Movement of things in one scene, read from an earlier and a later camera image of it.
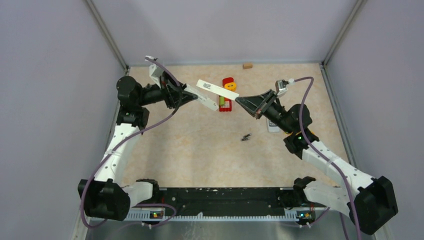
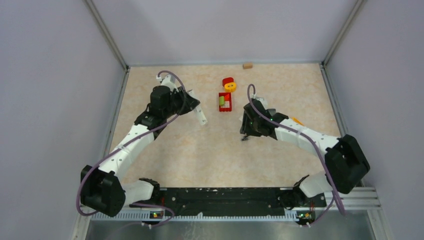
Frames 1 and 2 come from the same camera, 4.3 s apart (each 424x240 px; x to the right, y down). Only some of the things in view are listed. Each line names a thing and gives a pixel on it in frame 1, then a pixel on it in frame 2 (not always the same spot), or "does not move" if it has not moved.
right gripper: [257, 105] to [245, 128]
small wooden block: [247, 66] does not move
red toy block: [227, 80] does not move
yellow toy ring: [231, 86] does not move
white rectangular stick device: [206, 100] to [200, 116]
